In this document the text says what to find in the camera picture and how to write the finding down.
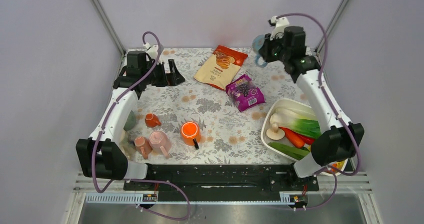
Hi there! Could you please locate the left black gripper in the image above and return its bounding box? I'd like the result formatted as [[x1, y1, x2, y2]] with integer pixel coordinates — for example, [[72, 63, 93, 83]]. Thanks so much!
[[142, 59, 185, 87]]

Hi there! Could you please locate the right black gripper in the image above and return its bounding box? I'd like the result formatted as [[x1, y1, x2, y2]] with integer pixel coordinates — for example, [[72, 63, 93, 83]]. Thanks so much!
[[258, 32, 290, 63]]

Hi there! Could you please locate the blue mug yellow inside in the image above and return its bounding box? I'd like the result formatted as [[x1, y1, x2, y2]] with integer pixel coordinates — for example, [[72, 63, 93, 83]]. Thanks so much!
[[251, 34, 268, 68]]

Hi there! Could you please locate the small orange red cup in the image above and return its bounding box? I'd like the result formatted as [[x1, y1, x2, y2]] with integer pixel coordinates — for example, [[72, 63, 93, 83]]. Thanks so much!
[[144, 113, 162, 128]]

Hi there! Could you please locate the orange mug black handle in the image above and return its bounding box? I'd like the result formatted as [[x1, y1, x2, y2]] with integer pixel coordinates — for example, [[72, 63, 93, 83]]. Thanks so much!
[[180, 121, 202, 150]]

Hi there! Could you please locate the light pink mug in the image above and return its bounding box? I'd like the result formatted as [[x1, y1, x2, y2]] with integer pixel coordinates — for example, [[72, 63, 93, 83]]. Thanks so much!
[[148, 131, 172, 159]]

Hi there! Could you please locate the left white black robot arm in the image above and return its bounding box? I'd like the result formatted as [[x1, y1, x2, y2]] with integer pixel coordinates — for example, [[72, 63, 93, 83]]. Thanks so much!
[[75, 45, 185, 190]]

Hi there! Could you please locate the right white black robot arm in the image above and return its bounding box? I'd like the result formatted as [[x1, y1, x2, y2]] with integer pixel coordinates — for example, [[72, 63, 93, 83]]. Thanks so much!
[[252, 26, 365, 190]]

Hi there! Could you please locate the green round mug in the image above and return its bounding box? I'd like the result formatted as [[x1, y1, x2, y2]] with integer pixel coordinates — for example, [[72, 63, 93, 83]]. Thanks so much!
[[123, 111, 137, 131]]

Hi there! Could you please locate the small salmon pink mug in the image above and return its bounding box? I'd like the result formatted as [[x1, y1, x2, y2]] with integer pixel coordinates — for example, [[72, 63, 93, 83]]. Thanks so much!
[[134, 136, 153, 160]]

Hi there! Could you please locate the cream beige mug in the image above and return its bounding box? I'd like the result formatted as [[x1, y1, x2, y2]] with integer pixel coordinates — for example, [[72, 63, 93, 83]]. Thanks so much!
[[119, 130, 136, 161]]

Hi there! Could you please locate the purple snack bag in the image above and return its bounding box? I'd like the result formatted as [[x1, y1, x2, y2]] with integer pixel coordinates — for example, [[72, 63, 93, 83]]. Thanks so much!
[[225, 74, 265, 112]]

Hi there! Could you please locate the orange cassava chips bag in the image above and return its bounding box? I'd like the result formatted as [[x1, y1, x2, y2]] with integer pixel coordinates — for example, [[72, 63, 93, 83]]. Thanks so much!
[[194, 45, 248, 90]]

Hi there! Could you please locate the white oval vegetable basin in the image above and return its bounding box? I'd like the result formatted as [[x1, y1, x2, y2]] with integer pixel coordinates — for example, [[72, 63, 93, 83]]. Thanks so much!
[[260, 98, 351, 171]]

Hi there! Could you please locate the floral table cloth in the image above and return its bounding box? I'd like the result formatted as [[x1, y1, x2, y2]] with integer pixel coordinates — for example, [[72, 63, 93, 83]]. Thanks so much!
[[127, 48, 308, 164]]

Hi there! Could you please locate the toy bok choy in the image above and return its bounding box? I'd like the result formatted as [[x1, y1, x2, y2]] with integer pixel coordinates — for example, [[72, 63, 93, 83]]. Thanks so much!
[[269, 108, 321, 139]]

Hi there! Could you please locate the toy mushroom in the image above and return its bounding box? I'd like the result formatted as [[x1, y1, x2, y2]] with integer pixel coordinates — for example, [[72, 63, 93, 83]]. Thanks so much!
[[266, 123, 285, 140]]

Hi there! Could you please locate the toy carrot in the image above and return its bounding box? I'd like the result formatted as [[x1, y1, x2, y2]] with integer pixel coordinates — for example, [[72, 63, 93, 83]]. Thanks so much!
[[280, 127, 305, 149]]

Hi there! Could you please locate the toy red chili pepper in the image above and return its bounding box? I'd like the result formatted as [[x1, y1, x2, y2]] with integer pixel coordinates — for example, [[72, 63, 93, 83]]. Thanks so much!
[[295, 133, 315, 145]]

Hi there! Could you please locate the toy cucumber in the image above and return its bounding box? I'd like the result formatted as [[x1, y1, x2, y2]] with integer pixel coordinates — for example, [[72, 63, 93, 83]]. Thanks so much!
[[268, 142, 310, 161]]

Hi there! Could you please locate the toy small tomato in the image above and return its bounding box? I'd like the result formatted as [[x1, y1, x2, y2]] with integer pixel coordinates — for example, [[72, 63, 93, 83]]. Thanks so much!
[[326, 162, 339, 174]]

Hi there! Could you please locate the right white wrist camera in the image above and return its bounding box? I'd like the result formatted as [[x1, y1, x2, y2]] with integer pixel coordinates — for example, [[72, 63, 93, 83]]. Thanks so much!
[[268, 16, 290, 40]]

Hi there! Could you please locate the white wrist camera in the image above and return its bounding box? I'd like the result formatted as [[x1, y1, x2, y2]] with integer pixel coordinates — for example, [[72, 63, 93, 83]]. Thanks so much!
[[268, 16, 290, 40], [143, 43, 163, 64]]

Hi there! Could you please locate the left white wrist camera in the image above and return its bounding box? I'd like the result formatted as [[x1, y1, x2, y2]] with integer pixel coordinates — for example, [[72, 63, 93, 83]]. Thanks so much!
[[143, 43, 163, 64]]

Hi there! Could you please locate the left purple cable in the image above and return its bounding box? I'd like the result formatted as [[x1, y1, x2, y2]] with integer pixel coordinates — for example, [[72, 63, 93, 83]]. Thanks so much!
[[91, 31, 192, 221]]

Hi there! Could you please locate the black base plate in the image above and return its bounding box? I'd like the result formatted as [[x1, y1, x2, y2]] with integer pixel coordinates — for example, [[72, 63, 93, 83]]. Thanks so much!
[[123, 164, 320, 203]]

